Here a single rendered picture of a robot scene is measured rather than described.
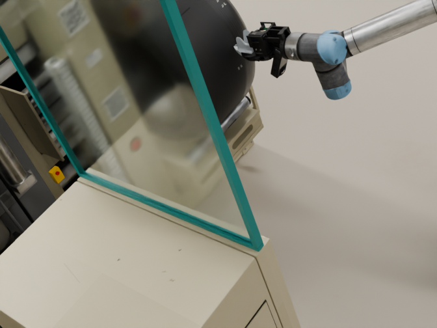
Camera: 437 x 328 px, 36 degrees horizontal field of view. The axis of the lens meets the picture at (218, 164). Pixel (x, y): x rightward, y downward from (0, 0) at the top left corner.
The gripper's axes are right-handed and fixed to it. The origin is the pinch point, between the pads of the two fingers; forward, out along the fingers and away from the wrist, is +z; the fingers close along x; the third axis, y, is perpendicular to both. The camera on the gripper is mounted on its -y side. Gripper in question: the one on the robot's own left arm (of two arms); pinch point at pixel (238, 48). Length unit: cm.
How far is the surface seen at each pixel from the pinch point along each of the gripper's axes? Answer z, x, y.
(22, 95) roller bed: 60, 39, 5
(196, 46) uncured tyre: 3.4, 11.3, 8.4
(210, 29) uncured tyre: 3.6, 4.0, 9.1
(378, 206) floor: 13, -52, -121
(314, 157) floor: 56, -68, -116
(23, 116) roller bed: 70, 39, -5
